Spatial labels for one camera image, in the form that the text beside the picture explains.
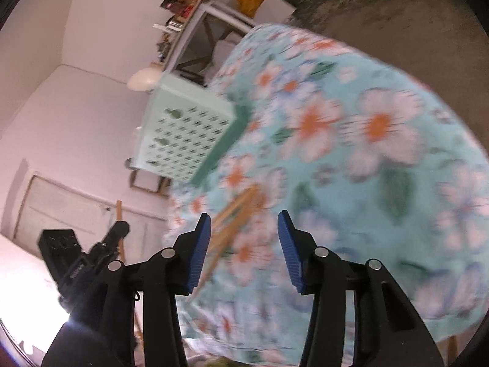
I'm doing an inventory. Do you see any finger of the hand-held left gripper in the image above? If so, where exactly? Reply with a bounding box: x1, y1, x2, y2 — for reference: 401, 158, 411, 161
101, 220, 129, 256

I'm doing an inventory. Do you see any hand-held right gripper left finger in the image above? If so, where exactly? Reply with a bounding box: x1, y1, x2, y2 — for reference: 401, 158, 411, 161
41, 213, 212, 367

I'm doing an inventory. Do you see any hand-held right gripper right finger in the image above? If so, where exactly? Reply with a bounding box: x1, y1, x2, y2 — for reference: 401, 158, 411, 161
278, 210, 444, 367

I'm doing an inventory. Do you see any wooden chopstick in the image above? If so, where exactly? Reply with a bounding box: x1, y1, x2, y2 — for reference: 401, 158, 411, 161
211, 184, 261, 235
194, 195, 265, 296

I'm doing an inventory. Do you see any green plastic utensil basket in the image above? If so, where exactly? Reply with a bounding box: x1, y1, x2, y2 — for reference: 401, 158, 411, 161
137, 72, 253, 185

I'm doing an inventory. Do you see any white ceramic spoon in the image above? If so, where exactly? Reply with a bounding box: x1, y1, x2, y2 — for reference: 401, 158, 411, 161
127, 66, 162, 91

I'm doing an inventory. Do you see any white door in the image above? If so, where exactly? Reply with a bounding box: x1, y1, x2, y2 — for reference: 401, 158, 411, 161
14, 175, 169, 255

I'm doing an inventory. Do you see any wooden chair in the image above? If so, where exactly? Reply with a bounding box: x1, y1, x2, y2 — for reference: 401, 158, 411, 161
129, 167, 169, 200

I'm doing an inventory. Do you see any floral blue blanket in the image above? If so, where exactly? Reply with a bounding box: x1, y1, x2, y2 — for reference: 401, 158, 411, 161
164, 23, 489, 366

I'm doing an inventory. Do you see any white desk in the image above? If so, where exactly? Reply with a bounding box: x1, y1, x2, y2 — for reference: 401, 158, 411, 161
164, 0, 257, 85

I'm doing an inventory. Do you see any white cardboard box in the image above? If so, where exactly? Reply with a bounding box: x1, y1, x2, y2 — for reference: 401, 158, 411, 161
263, 0, 297, 22

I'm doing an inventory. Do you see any yellow plastic bag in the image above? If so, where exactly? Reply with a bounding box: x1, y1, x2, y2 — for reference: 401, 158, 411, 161
234, 0, 269, 17

